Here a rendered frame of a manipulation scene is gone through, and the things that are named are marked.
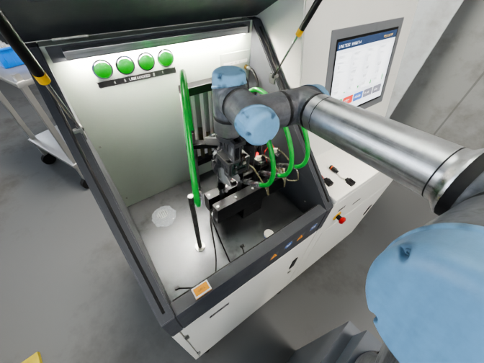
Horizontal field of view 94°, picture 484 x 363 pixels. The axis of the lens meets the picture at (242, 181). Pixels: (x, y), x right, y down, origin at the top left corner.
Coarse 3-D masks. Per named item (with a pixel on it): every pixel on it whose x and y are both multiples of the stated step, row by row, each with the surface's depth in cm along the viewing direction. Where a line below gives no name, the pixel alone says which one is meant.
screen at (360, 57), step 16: (336, 32) 76; (352, 32) 81; (368, 32) 86; (384, 32) 91; (336, 48) 79; (352, 48) 84; (368, 48) 90; (384, 48) 96; (336, 64) 83; (352, 64) 88; (368, 64) 94; (384, 64) 101; (336, 80) 87; (352, 80) 93; (368, 80) 99; (384, 80) 107; (336, 96) 91; (352, 96) 98; (368, 96) 105
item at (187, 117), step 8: (184, 72) 54; (184, 80) 51; (184, 88) 50; (184, 96) 49; (184, 104) 48; (184, 112) 48; (184, 120) 47; (184, 128) 47; (192, 128) 81; (192, 144) 48; (192, 152) 48; (192, 160) 48; (192, 168) 48; (192, 176) 49; (192, 184) 49; (192, 192) 51
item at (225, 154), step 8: (216, 136) 58; (240, 136) 57; (224, 144) 60; (232, 144) 56; (240, 144) 57; (216, 152) 63; (224, 152) 63; (232, 152) 58; (240, 152) 59; (216, 160) 64; (224, 160) 60; (232, 160) 60; (240, 160) 61; (248, 160) 63; (224, 168) 62; (232, 168) 61; (240, 168) 63
